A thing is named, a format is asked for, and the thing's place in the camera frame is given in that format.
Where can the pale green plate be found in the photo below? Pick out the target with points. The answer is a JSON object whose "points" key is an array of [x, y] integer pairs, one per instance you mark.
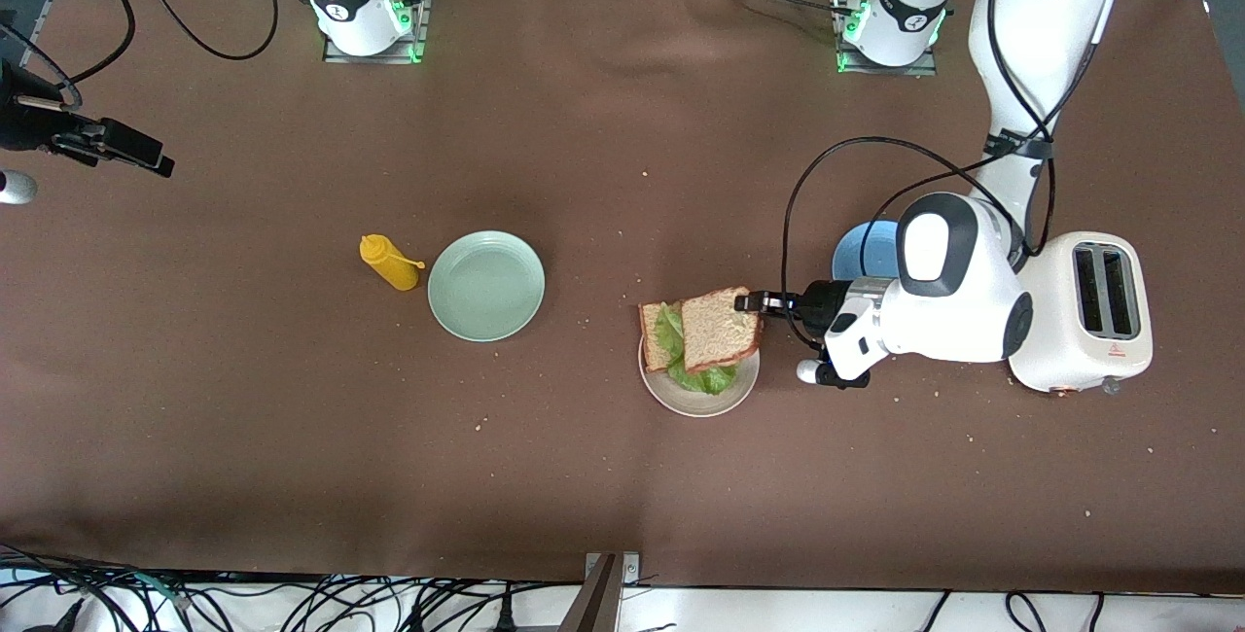
{"points": [[486, 287]]}

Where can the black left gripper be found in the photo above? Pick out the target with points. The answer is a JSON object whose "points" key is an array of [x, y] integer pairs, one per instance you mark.
{"points": [[825, 301]]}

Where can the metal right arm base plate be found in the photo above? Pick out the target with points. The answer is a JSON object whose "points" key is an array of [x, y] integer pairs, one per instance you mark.
{"points": [[419, 19]]}

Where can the beige plate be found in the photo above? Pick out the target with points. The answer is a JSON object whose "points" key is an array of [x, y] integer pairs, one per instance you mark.
{"points": [[695, 403]]}

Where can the yellow mustard squeeze bottle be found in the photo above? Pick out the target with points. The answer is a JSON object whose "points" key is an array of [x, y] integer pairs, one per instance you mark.
{"points": [[391, 264]]}

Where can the blue plate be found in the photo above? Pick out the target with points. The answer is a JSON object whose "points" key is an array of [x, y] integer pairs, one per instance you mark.
{"points": [[866, 253]]}

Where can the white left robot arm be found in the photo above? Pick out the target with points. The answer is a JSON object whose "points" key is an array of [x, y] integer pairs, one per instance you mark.
{"points": [[1041, 29]]}

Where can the brown bread slice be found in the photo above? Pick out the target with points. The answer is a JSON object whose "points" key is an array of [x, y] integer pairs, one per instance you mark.
{"points": [[654, 345], [720, 331]]}

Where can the green lettuce leaf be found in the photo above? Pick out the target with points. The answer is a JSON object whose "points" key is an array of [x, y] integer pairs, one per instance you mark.
{"points": [[710, 381]]}

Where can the white toaster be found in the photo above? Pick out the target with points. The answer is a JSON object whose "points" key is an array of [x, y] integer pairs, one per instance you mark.
{"points": [[1099, 350]]}

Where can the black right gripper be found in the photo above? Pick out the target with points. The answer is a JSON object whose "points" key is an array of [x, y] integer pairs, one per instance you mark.
{"points": [[27, 122]]}

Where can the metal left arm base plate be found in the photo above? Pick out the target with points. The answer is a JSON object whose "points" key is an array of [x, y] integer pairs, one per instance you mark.
{"points": [[885, 71]]}

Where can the grey metal bracket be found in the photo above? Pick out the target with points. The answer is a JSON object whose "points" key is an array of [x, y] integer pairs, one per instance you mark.
{"points": [[598, 603]]}

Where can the brown table cloth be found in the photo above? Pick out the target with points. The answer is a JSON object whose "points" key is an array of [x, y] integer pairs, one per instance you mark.
{"points": [[622, 175]]}

